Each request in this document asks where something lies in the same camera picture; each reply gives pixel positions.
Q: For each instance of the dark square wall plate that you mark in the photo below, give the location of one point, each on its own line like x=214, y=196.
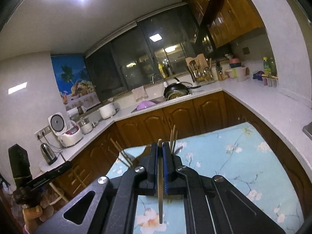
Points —
x=246, y=50

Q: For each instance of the wooden knife block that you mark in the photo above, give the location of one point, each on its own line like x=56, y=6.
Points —
x=220, y=72

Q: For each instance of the stack of coloured bowls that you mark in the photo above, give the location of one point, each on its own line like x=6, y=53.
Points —
x=235, y=63

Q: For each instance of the yellow bottle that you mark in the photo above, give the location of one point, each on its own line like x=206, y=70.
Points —
x=161, y=70

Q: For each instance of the wooden cutting board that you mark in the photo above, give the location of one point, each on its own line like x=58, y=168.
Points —
x=196, y=60

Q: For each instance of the purple plastic basin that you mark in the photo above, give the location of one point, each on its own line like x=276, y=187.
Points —
x=145, y=105

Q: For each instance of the black wok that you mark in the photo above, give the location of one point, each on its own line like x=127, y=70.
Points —
x=178, y=87

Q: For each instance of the small cooker with glass lid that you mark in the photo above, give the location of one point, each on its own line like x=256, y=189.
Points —
x=85, y=126

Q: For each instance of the row of seasoning jars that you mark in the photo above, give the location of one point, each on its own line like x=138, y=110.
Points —
x=270, y=81

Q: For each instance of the white storage rack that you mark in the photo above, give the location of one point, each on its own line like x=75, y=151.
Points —
x=58, y=190

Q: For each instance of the beige dish towel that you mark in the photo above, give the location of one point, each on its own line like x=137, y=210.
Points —
x=139, y=94

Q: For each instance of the white rice cooker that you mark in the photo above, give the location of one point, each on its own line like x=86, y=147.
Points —
x=67, y=135

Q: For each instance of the dark sliding window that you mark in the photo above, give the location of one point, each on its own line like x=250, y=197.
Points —
x=136, y=58

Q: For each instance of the round steamer rack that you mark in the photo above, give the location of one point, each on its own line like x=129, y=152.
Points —
x=174, y=95

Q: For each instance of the curved sink faucet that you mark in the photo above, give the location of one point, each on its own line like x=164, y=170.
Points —
x=157, y=75

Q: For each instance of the round white cooker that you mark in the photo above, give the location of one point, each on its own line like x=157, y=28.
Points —
x=107, y=111

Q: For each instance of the green drink bottle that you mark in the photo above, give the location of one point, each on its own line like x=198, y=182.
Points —
x=267, y=66

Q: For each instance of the steel appliance edge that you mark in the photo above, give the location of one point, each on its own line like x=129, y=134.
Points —
x=308, y=131

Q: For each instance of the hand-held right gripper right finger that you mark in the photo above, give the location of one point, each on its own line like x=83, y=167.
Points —
x=166, y=170

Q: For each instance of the white paper roll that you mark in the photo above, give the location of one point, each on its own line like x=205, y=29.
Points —
x=72, y=112

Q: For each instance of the rack of hanging ladles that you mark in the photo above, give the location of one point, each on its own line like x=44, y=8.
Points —
x=201, y=73

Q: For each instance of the purple cloth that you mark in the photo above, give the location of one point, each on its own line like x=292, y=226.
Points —
x=258, y=75

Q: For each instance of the wall socket strip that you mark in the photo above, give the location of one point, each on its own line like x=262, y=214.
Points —
x=42, y=133

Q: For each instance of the wooden utensil holder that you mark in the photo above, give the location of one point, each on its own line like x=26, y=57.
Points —
x=141, y=154

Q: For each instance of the wooden wall cabinets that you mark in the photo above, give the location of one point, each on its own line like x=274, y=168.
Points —
x=231, y=17

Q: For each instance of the person's left hand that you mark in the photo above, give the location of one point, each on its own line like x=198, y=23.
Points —
x=31, y=214

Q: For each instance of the brown jar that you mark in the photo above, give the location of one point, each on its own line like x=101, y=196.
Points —
x=81, y=110

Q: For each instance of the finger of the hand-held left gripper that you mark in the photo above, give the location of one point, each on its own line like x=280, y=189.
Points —
x=61, y=169

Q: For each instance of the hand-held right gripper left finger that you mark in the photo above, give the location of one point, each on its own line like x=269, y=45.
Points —
x=155, y=170

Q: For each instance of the blue floral tablecloth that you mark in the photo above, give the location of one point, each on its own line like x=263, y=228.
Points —
x=231, y=163

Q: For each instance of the stainless steel kettle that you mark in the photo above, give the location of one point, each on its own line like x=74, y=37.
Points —
x=48, y=154

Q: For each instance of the metal spoon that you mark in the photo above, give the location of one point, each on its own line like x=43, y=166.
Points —
x=180, y=148

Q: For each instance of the tropical fruit wall poster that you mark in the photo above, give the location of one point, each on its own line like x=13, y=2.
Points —
x=73, y=78

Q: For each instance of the dark bottle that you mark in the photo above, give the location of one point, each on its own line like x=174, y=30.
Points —
x=169, y=69

